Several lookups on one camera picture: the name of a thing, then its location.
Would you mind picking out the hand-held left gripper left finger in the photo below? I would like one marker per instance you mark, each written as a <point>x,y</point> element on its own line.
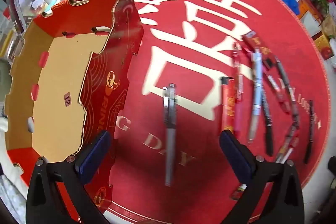
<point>94,155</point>

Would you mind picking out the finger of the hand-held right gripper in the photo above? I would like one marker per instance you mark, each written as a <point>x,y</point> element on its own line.
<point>332,165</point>

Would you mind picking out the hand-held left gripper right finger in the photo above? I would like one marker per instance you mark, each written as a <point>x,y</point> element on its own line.
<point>236,155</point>

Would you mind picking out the thin black pen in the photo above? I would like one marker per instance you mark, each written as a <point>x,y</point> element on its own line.
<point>310,129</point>

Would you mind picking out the pink grip pen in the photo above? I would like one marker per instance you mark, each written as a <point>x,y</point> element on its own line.
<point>238,113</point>

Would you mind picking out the black marker pen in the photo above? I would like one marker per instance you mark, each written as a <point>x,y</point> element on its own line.
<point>267,124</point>

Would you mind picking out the red lighter with gold print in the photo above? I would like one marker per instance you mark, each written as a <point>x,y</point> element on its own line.
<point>227,108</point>

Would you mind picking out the clear pen with red tip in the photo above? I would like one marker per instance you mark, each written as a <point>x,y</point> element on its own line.
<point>284,154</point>

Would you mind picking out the clear black pen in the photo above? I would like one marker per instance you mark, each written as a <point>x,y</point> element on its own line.
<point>290,134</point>

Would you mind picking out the light blue pen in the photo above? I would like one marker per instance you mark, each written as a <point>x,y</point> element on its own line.
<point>256,98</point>

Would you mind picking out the silver pen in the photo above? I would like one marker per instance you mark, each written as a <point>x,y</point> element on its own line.
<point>170,119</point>

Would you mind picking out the red cardboard box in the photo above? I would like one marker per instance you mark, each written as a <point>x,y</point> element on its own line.
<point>63,82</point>

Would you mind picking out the round red printed mat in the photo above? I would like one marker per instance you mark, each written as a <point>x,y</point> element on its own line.
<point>207,174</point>

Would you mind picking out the red gift box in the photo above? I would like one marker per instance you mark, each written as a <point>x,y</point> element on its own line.
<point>325,47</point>

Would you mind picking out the red phone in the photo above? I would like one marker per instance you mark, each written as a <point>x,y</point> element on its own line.
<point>12,11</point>

